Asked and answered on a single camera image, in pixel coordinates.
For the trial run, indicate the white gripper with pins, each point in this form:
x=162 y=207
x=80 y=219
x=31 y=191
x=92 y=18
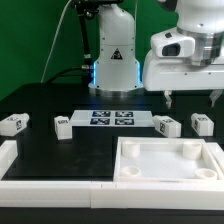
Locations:
x=170 y=74

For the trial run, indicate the white square tabletop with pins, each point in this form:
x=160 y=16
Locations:
x=147 y=159

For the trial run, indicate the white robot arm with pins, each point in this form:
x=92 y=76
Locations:
x=189 y=56

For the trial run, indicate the white right fence piece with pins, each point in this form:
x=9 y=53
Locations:
x=218 y=154

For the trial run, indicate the white fence piece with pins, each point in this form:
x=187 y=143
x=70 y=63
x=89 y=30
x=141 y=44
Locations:
x=8 y=153
x=218 y=154

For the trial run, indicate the white front fence bar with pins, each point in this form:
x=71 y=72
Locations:
x=72 y=194

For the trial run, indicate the white left fence piece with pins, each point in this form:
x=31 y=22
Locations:
x=8 y=153

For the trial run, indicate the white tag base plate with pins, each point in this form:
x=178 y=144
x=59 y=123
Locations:
x=112 y=118

